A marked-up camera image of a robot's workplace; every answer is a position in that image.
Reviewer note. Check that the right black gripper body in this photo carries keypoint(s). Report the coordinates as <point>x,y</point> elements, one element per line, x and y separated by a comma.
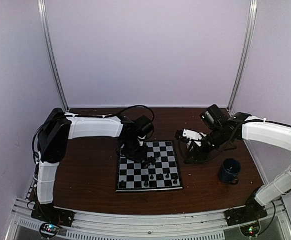
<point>216,138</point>

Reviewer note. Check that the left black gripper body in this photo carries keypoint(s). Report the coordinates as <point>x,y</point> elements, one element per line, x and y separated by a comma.
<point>132,150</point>

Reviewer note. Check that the black grey chessboard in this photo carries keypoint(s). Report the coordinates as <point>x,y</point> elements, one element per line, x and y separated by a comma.
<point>134,175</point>

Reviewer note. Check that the black chess king piece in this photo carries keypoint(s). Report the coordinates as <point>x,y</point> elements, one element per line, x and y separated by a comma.
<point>146,183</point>

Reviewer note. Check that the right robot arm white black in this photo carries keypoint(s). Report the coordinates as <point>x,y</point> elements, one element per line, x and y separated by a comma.
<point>241,126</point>

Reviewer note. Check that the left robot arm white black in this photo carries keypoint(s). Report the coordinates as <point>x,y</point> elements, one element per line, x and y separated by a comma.
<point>50,144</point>

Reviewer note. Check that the pile of black chess pieces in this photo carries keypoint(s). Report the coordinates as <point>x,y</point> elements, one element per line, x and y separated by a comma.
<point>149,161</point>

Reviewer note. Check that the dark blue mug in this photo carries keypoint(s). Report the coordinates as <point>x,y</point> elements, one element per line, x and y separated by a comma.
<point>229,171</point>

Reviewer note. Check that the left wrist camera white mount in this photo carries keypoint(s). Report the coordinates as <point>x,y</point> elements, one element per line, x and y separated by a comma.
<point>142,139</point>

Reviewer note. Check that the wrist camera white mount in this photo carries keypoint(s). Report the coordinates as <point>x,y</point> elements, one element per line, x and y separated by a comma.
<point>190,137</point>
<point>142,139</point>

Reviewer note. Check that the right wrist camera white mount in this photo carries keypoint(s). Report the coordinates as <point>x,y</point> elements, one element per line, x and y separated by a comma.
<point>190,137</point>

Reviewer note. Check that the aluminium front rail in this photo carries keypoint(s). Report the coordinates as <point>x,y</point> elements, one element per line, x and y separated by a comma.
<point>207,225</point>

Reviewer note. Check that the left aluminium frame post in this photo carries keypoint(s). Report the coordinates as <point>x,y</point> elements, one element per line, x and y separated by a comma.
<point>51,55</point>

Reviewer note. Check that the aluminium frame post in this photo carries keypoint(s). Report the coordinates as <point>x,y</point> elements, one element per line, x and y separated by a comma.
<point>249,33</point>
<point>51,55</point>

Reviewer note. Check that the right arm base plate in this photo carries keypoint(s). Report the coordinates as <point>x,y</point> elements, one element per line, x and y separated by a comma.
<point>242,215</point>

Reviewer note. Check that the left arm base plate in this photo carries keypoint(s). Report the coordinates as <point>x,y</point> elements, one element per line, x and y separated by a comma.
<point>56,216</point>

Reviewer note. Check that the right aluminium frame post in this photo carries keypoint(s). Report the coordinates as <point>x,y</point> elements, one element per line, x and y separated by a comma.
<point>249,33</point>

